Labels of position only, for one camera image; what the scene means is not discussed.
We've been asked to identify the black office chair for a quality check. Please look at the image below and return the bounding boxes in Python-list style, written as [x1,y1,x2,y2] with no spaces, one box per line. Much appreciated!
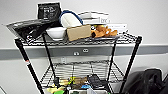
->
[123,68,168,94]

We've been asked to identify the large white wall socket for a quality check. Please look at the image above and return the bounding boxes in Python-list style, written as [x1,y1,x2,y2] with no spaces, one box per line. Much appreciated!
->
[82,48,90,54]

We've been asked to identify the black wire shelf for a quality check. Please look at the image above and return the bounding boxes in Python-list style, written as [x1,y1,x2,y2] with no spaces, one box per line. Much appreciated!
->
[13,31,143,94]

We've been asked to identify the yellow toy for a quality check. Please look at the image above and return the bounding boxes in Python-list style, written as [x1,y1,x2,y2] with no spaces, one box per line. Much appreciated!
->
[46,85,66,94]

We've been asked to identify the white bowl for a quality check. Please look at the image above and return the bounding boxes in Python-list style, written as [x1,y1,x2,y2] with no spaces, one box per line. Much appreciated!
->
[45,26,68,42]

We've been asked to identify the plain white flat box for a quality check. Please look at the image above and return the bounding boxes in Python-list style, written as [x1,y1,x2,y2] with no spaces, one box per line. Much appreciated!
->
[77,10,110,20]

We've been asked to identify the white box with dark print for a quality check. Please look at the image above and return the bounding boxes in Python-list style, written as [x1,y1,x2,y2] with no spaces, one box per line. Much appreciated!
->
[81,18,111,26]

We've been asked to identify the small white wall socket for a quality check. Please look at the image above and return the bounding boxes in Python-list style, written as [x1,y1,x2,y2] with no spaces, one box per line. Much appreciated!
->
[73,51,80,56]

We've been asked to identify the long grey wall band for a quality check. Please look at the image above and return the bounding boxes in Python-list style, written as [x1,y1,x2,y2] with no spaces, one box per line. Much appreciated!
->
[0,44,168,62]

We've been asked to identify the tan cardboard packet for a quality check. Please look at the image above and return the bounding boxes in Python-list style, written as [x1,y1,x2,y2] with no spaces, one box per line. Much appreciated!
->
[71,77,87,88]

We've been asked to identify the white cushion with blue rim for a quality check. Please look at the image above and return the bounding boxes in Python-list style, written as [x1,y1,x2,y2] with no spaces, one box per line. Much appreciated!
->
[59,9,84,29]

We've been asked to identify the black plastic bag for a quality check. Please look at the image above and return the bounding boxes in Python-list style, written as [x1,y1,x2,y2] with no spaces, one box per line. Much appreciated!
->
[3,18,61,43]

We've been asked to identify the black box with grey print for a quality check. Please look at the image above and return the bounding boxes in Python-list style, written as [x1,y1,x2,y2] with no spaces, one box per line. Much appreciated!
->
[36,2,63,20]

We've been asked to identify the dark flat box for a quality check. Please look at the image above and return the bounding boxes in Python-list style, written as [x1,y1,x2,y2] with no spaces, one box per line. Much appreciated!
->
[87,74,104,90]

